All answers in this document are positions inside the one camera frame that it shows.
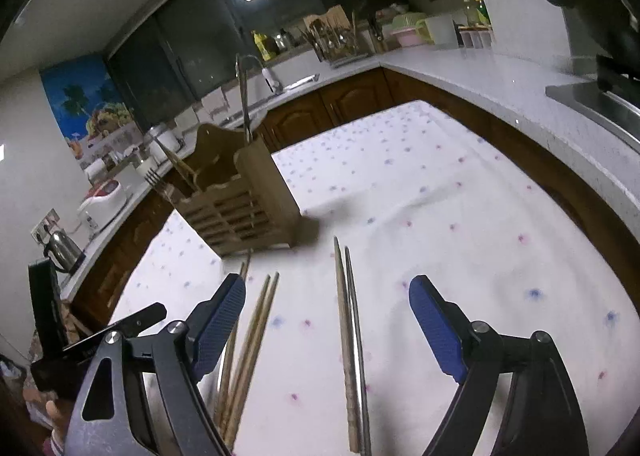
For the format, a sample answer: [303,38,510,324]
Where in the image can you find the metal fork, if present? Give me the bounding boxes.
[144,171,183,204]

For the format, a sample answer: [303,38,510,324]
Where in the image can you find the white floral tablecloth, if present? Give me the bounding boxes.
[107,100,640,456]

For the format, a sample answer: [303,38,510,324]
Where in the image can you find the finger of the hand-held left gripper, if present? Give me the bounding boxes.
[62,302,168,362]

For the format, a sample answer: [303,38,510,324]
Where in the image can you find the hanging beige dish cloth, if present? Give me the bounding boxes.
[199,94,228,124]

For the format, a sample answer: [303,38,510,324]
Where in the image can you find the wooden base cabinets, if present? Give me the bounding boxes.
[70,66,631,331]

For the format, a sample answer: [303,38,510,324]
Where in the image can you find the dark thin chopstick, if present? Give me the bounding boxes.
[344,246,372,456]

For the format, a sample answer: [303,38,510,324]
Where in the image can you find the steel electric kettle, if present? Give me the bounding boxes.
[43,229,86,273]

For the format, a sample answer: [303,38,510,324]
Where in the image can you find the black wok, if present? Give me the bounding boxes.
[478,0,640,72]

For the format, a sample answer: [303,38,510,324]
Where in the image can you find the wall power outlet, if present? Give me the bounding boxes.
[30,209,60,243]

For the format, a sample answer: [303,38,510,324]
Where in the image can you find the person's left hand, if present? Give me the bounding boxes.
[45,398,69,443]

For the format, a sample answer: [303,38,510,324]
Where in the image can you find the tan wooden chopstick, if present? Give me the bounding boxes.
[154,138,200,189]
[170,153,203,187]

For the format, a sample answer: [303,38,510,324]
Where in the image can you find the row of spice jars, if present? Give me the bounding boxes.
[458,24,496,50]

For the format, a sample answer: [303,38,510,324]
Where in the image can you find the small metal spoon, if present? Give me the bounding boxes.
[238,54,251,147]

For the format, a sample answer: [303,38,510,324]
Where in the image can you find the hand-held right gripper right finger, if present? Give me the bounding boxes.
[408,274,595,456]

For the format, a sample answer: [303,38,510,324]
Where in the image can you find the wooden utensil holder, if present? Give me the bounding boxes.
[172,123,321,257]

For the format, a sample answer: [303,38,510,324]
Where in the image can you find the bunch of wooden chopsticks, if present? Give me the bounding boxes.
[214,250,280,448]

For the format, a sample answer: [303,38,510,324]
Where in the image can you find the brown ridged wooden chopstick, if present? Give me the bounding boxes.
[333,235,362,454]

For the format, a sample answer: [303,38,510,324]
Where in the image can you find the steel gas stove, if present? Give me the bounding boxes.
[545,54,640,153]

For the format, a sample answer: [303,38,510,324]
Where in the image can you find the curved metal faucet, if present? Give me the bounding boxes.
[235,54,279,95]

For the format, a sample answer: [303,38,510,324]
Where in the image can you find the tropical fruit wall poster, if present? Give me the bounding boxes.
[39,58,139,173]

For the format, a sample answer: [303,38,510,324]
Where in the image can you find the white kitchen countertop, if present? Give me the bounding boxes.
[59,38,640,301]

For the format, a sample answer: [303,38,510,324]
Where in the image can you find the white cooking pot with lid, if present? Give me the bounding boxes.
[148,124,184,153]

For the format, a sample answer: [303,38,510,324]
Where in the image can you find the dish rack with utensils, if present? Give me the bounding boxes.
[299,16,374,67]

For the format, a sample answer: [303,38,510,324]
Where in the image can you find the yellow detergent bottle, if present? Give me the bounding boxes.
[252,30,276,62]

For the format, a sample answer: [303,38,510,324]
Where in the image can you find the white plastic container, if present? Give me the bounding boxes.
[425,14,460,47]

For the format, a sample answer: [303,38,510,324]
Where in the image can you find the wooden cutting board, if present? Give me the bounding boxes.
[304,5,349,36]

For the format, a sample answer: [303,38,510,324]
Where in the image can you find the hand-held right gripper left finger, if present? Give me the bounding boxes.
[64,273,247,456]

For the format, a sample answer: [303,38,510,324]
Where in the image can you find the pink and green baskets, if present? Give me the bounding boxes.
[390,12,429,48]

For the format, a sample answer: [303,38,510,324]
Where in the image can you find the white and red rice cooker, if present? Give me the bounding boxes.
[77,179,136,233]

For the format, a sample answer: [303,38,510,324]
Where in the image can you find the dark kitchen window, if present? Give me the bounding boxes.
[104,0,373,109]

